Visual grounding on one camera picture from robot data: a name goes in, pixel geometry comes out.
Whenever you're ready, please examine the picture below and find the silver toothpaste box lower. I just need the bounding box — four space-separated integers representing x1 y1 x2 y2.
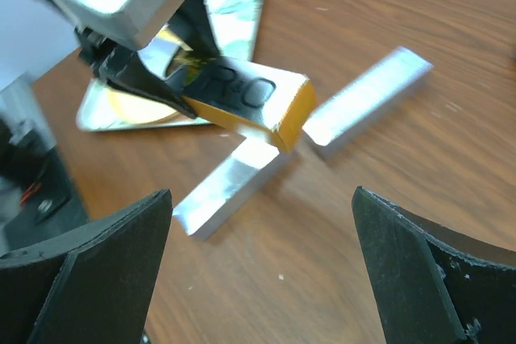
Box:
173 139 292 240

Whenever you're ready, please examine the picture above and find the silver gold R&O toothpaste box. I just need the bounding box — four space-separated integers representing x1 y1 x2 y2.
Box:
165 56 316 152

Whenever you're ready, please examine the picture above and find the floral leaf pattern tray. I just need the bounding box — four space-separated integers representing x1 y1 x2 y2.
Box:
76 0 264 132

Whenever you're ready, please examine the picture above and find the silver toothpaste box upper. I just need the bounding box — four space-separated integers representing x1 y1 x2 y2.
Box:
303 47 433 159

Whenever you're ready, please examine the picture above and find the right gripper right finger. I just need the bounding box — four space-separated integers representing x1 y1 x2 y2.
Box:
352 187 515 343

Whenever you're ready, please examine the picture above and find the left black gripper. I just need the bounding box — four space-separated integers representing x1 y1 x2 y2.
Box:
74 0 220 118

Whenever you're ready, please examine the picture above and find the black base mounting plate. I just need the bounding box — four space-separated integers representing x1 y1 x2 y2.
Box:
0 89 89 255

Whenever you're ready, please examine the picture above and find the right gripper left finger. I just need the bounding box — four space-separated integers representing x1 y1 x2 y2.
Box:
1 189 172 343

